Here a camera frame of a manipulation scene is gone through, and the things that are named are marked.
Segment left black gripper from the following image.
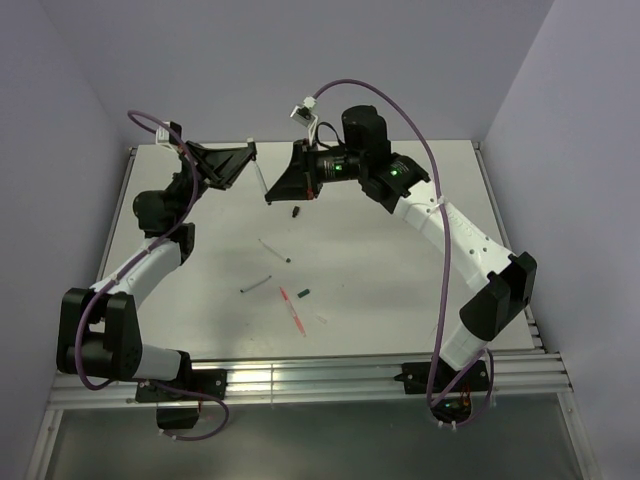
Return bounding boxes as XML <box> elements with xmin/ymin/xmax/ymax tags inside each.
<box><xmin>166</xmin><ymin>141</ymin><xmax>255</xmax><ymax>224</ymax></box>

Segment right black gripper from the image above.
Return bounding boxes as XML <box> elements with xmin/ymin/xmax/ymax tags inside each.
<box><xmin>266</xmin><ymin>138</ymin><xmax>366</xmax><ymax>201</ymax></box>

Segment grey pen diagonal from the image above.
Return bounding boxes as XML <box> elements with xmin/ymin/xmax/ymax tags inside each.
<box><xmin>240</xmin><ymin>275</ymin><xmax>272</xmax><ymax>294</ymax></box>

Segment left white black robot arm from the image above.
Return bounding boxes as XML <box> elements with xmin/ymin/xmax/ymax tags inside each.
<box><xmin>56</xmin><ymin>141</ymin><xmax>257</xmax><ymax>399</ymax></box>

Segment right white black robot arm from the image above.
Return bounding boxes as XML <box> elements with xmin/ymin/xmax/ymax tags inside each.
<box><xmin>265</xmin><ymin>97</ymin><xmax>537</xmax><ymax>390</ymax></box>

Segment red pen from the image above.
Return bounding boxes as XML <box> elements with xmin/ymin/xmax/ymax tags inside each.
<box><xmin>279</xmin><ymin>286</ymin><xmax>306</xmax><ymax>337</ymax></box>

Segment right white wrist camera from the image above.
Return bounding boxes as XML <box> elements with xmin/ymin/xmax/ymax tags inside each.
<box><xmin>290</xmin><ymin>96</ymin><xmax>319</xmax><ymax>145</ymax></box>

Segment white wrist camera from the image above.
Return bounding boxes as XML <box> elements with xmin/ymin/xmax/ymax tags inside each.
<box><xmin>290</xmin><ymin>96</ymin><xmax>319</xmax><ymax>145</ymax></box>
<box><xmin>155</xmin><ymin>121</ymin><xmax>182</xmax><ymax>152</ymax></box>

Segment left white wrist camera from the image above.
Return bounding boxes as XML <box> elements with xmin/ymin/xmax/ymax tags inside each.
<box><xmin>155</xmin><ymin>121</ymin><xmax>182</xmax><ymax>152</ymax></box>

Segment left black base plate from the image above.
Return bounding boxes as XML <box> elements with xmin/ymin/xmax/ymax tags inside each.
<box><xmin>135</xmin><ymin>369</ymin><xmax>227</xmax><ymax>403</ymax></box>

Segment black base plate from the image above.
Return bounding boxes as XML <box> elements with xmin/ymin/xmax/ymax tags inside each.
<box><xmin>394</xmin><ymin>360</ymin><xmax>489</xmax><ymax>395</ymax></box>
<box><xmin>135</xmin><ymin>369</ymin><xmax>227</xmax><ymax>403</ymax></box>

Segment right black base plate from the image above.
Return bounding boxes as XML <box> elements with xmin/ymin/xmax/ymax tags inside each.
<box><xmin>394</xmin><ymin>360</ymin><xmax>489</xmax><ymax>395</ymax></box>

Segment black box under rail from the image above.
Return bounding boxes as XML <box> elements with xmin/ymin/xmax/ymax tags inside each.
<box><xmin>156</xmin><ymin>407</ymin><xmax>199</xmax><ymax>431</ymax></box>

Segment aluminium rail frame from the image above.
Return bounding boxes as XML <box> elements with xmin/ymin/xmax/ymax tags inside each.
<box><xmin>46</xmin><ymin>350</ymin><xmax>572</xmax><ymax>411</ymax></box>

